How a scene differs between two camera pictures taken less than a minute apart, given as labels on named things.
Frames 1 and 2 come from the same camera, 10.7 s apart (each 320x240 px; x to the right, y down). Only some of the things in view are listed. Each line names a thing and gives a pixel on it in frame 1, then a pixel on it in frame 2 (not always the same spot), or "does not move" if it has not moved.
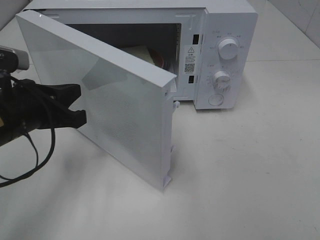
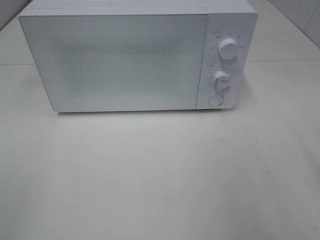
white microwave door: x=129 y=100 -> x=111 y=60
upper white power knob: x=228 y=48 does not move
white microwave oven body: x=210 y=47 does not move
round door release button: x=215 y=99 does not move
